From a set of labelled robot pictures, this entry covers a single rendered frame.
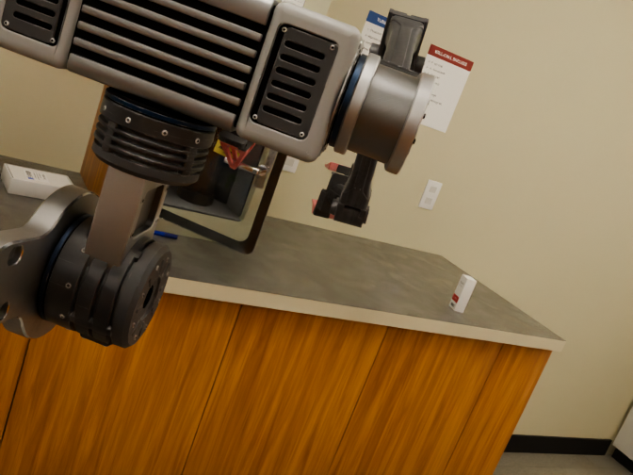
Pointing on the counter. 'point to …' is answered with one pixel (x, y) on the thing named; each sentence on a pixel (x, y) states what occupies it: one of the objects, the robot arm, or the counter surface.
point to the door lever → (252, 169)
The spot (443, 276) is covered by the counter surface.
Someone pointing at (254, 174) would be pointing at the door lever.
